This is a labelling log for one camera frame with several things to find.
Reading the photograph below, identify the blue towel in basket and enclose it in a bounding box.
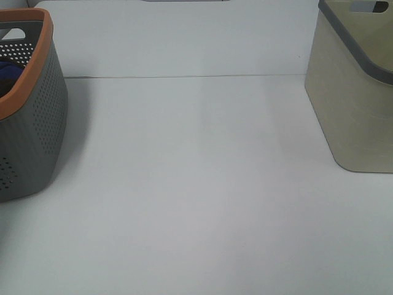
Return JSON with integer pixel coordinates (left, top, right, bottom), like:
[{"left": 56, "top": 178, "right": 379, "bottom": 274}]
[{"left": 0, "top": 58, "right": 25, "bottom": 97}]

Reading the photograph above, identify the grey perforated basket orange rim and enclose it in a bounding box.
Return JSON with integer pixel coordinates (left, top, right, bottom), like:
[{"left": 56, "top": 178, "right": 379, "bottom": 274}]
[{"left": 1, "top": 8, "right": 68, "bottom": 202}]

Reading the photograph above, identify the beige basket with grey rim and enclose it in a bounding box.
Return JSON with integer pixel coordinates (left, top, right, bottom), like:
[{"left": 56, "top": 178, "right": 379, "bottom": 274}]
[{"left": 305, "top": 1, "right": 392, "bottom": 173}]

